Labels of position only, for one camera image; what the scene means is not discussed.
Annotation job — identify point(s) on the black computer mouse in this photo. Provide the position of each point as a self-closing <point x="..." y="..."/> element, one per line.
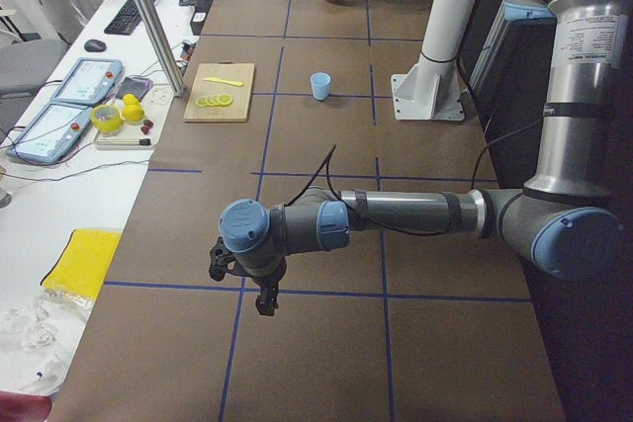
<point x="95" y="45"/>

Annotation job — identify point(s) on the yellow lemon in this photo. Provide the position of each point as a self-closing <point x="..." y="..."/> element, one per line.
<point x="130" y="99"/>
<point x="133" y="113"/>

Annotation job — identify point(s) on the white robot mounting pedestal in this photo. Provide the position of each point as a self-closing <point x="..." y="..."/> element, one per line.
<point x="430" y="91"/>

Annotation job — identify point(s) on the dark wallet pouch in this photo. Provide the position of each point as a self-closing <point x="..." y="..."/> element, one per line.
<point x="136" y="86"/>

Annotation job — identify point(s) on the white tray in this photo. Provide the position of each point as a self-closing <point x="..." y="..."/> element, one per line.
<point x="156" y="104"/>

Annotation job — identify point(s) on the aluminium frame post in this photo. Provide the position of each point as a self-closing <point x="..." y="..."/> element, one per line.
<point x="161" y="45"/>

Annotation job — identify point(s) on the light blue plastic cup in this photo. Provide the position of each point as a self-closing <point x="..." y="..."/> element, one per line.
<point x="320" y="84"/>

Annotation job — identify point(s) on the crumpled clear plastic bag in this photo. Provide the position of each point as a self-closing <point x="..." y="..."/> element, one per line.
<point x="39" y="340"/>

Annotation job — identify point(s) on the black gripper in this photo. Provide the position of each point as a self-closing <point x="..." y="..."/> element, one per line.
<point x="265" y="280"/>

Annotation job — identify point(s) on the black keyboard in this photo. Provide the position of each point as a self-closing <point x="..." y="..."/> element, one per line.
<point x="125" y="21"/>

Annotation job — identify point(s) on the yellow plastic knife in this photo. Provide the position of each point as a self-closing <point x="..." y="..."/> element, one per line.
<point x="220" y="80"/>

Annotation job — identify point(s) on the teach pendant tablet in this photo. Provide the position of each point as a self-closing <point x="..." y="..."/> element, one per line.
<point x="51" y="134"/>
<point x="89" y="81"/>

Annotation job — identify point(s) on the wooden cutting board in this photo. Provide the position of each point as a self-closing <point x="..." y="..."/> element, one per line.
<point x="197" y="112"/>

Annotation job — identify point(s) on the yellow tape roll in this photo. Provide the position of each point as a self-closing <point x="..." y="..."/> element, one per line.
<point x="106" y="118"/>

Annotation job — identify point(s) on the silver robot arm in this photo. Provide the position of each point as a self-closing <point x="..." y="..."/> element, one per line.
<point x="557" y="220"/>

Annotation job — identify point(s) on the yellow cloth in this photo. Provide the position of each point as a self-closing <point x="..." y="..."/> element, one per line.
<point x="84" y="262"/>

